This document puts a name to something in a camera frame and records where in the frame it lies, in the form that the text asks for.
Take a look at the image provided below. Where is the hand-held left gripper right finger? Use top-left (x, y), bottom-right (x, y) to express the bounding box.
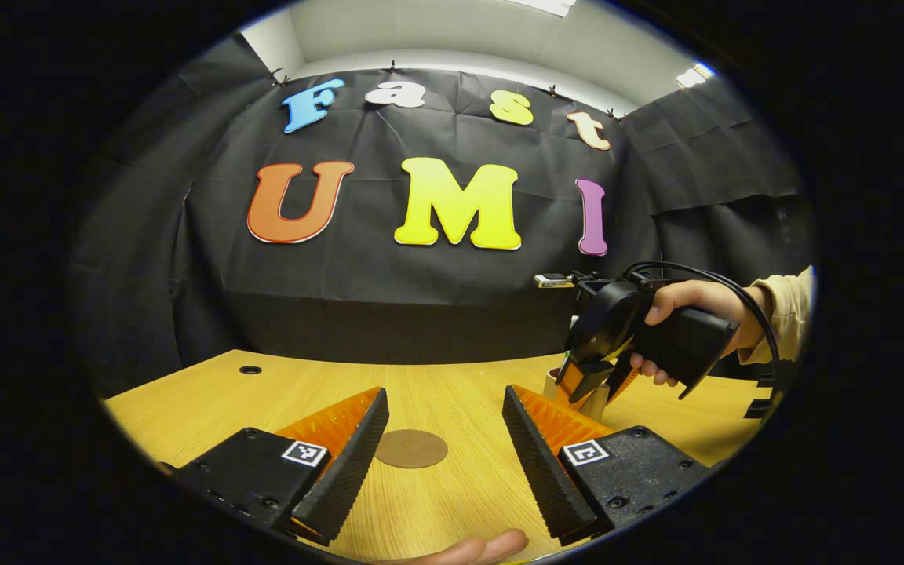
top-left (502, 384), bottom-right (712, 546)

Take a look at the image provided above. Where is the wooden desktop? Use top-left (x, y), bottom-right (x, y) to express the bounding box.
top-left (103, 349), bottom-right (775, 565)

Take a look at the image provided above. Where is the beige cup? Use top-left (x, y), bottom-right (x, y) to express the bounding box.
top-left (542, 365), bottom-right (611, 422)

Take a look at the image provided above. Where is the brown round coaster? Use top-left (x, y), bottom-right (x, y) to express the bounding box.
top-left (374, 428), bottom-right (449, 470)

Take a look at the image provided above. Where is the black backdrop cloth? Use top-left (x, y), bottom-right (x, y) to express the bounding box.
top-left (71, 35), bottom-right (818, 397)

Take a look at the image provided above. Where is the ceiling light panel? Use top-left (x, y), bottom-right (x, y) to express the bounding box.
top-left (511, 0), bottom-right (578, 18)
top-left (676, 63), bottom-right (716, 89)

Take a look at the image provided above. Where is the black desk clamp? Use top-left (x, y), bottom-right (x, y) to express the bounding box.
top-left (744, 375), bottom-right (784, 421)

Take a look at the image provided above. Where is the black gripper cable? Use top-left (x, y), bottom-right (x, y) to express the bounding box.
top-left (623, 261), bottom-right (782, 370)

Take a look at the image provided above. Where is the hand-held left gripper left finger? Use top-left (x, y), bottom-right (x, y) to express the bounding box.
top-left (177, 386), bottom-right (390, 548)

